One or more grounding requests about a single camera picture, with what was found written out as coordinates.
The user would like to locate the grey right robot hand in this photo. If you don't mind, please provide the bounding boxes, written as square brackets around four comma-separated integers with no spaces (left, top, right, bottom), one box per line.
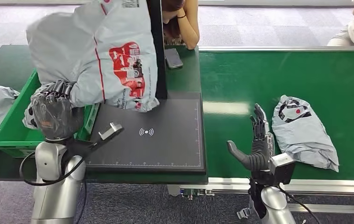
[226,103,276,173]

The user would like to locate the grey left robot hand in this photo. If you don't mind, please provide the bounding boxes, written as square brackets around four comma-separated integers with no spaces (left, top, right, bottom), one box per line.
[30,79,85,141]

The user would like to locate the grey courier package red print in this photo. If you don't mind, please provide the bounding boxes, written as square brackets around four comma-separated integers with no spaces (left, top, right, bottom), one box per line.
[22,0,161,130]

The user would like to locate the green plastic basket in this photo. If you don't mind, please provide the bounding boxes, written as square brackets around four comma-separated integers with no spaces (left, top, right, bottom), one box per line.
[0,68,101,159]

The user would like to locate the grey courier package black print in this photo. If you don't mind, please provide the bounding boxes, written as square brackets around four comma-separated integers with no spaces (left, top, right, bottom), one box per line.
[271,94,340,173]

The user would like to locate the black weighing platform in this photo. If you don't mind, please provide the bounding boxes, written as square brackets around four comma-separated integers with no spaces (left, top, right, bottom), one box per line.
[85,91,207,174]

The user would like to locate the small metal clamp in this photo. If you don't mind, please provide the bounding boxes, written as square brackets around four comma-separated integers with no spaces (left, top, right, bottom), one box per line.
[236,207,252,220]

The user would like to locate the electronics board under table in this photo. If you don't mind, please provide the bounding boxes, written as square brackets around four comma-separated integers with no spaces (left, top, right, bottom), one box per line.
[179,188,215,201]

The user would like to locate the green belt conveyor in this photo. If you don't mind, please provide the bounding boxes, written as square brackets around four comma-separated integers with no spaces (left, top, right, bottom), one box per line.
[198,46,354,215]

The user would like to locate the black scanner column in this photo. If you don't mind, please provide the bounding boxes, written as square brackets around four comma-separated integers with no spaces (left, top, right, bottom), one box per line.
[147,0,168,100]

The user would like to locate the grey smartphone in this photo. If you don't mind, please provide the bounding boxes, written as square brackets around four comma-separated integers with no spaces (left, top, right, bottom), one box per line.
[164,48,185,70]

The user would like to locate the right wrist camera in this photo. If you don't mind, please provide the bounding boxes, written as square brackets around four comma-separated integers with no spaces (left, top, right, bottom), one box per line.
[250,153,297,187]

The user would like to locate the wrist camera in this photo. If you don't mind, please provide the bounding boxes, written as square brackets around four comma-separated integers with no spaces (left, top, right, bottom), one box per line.
[68,121,125,156]
[250,153,297,187]

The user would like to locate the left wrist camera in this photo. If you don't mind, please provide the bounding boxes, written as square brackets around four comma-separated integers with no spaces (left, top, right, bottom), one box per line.
[68,121,125,156]

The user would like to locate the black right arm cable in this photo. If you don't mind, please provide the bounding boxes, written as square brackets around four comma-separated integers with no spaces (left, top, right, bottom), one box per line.
[277,185,321,224]

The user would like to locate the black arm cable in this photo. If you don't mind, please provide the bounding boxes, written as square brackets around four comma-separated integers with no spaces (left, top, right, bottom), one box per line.
[277,185,321,224]
[19,151,87,224]

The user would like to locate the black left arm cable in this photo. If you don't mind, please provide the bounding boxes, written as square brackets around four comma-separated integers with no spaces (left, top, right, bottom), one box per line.
[19,151,87,224]

